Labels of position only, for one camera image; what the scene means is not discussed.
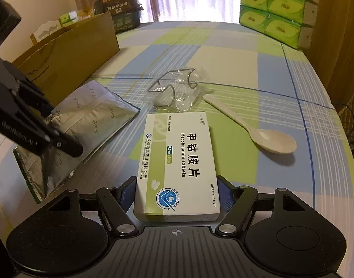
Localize checkered tablecloth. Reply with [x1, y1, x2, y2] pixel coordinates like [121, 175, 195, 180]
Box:
[0, 21, 354, 267]

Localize black instant noodle bowl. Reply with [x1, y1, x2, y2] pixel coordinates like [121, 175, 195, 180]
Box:
[92, 0, 144, 33]

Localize silver foil pouch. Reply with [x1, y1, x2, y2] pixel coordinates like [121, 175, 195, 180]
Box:
[13, 80, 140, 203]

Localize beige plastic spoon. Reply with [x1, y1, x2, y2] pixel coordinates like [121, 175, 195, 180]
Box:
[203, 93, 298, 155]

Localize small green tissue packs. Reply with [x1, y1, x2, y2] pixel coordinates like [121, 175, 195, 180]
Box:
[59, 11, 78, 27]

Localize white carved chair back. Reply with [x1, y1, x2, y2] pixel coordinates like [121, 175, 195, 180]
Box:
[30, 19, 61, 44]

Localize brown cardboard box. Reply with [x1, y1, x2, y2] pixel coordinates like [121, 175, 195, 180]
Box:
[13, 12, 120, 107]

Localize clear plastic wire package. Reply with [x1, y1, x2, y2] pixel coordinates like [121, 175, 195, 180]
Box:
[144, 68, 210, 112]

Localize green tissue pack stack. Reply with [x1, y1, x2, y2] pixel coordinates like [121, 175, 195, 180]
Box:
[240, 0, 319, 50]

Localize white green tablet box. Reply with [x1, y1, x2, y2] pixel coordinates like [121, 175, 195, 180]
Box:
[134, 112, 220, 222]

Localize brown wooden door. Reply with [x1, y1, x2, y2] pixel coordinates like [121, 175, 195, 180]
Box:
[305, 0, 354, 107]

